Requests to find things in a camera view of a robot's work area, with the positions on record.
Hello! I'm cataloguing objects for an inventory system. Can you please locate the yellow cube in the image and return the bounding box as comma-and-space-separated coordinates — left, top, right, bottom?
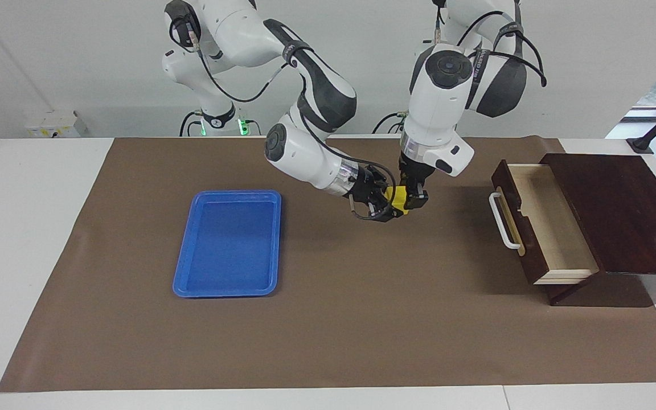
386, 185, 409, 216

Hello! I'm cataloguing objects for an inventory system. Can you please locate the white power box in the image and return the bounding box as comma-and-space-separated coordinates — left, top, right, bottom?
25, 111, 88, 138

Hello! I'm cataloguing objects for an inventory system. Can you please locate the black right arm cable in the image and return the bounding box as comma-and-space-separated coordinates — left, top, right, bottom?
170, 16, 398, 222

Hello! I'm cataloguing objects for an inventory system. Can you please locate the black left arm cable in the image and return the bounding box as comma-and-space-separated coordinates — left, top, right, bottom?
456, 11, 548, 87

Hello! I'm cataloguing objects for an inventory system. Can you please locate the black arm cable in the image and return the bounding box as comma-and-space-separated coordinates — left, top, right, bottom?
170, 16, 398, 222
456, 11, 548, 87

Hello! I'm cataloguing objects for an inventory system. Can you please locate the dark wooden drawer cabinet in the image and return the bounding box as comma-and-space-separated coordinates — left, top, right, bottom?
539, 153, 656, 307

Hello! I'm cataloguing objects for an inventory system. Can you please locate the tan handle backplate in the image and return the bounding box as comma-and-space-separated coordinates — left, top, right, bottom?
496, 187, 526, 256

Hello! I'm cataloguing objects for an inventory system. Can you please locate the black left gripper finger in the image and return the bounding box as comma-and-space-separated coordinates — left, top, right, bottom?
407, 181, 429, 210

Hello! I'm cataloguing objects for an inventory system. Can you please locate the brown table mat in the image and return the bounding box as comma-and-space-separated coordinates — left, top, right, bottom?
0, 136, 656, 392

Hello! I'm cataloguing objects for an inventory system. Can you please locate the black base cable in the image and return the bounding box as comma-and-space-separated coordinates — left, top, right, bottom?
372, 111, 409, 135
179, 111, 200, 137

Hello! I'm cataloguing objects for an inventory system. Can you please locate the dark wooden drawer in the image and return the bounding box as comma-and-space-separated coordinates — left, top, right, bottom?
490, 161, 600, 285

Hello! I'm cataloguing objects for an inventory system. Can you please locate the blue plastic tray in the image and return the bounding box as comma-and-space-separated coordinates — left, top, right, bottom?
172, 190, 282, 298

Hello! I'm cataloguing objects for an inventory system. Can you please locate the white drawer handle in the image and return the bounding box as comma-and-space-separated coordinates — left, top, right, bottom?
489, 192, 522, 250

